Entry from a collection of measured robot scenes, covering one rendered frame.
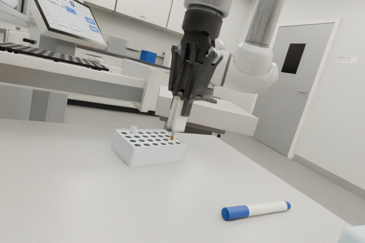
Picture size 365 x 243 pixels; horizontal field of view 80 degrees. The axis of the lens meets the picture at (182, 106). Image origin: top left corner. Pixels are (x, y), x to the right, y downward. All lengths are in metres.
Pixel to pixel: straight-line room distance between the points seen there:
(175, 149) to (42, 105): 1.21
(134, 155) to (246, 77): 0.65
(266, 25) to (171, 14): 3.34
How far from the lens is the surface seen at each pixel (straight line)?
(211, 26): 0.42
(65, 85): 0.51
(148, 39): 4.39
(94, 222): 0.29
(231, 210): 0.34
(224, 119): 0.83
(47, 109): 1.55
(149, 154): 0.41
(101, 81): 0.52
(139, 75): 0.59
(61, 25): 1.38
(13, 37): 0.82
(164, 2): 4.17
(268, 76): 0.95
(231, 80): 0.94
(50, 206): 0.31
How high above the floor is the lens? 0.95
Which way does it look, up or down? 10 degrees down
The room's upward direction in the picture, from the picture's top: 14 degrees clockwise
